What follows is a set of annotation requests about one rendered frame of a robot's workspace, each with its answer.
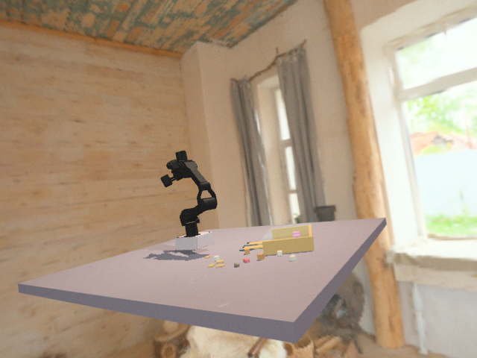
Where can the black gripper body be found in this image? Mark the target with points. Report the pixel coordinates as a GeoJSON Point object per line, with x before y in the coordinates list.
{"type": "Point", "coordinates": [166, 180]}

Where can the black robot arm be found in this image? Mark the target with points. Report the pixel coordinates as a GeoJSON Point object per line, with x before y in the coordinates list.
{"type": "Point", "coordinates": [188, 169]}

